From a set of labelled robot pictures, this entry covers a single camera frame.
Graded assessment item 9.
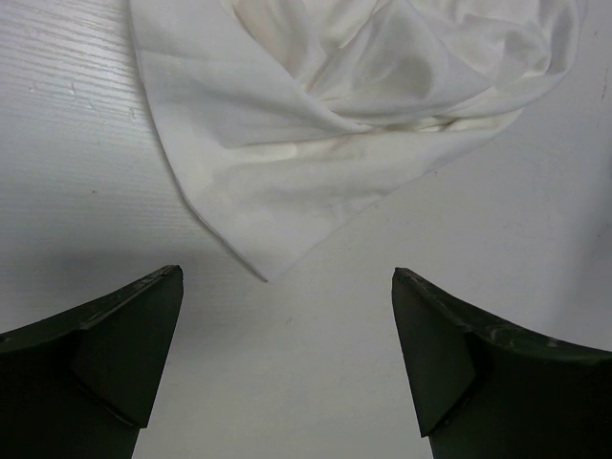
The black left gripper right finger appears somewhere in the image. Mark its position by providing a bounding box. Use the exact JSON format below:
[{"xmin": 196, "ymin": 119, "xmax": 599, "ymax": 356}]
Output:
[{"xmin": 392, "ymin": 268, "xmax": 611, "ymax": 458}]

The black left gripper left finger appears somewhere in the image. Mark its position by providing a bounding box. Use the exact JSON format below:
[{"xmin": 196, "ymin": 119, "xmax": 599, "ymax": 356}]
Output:
[{"xmin": 1, "ymin": 265, "xmax": 184, "ymax": 458}]

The white t shirt robot print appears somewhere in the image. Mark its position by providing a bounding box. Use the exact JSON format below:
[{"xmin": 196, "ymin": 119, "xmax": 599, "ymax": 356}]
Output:
[{"xmin": 129, "ymin": 1, "xmax": 587, "ymax": 280}]

